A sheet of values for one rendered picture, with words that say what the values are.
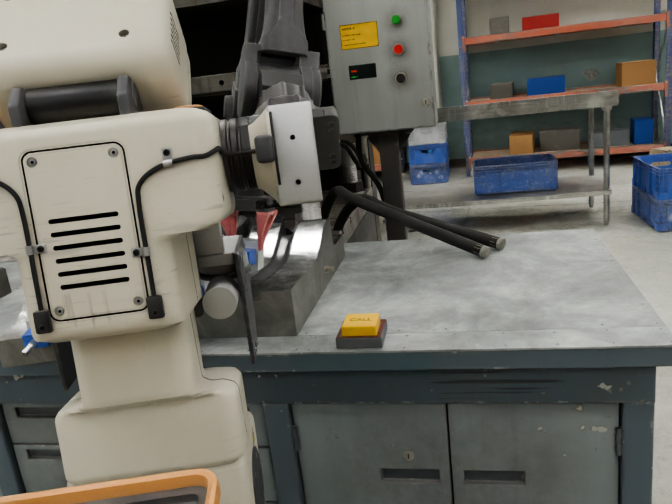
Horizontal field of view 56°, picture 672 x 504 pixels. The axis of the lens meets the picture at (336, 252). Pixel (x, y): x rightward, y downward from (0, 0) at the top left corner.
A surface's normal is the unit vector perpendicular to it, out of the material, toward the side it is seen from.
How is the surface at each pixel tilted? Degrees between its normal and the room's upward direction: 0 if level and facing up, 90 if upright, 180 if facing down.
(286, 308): 90
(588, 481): 90
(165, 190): 82
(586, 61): 90
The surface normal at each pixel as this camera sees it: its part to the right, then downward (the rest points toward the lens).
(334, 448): -0.19, 0.29
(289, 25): 0.28, -0.05
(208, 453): 0.07, 0.13
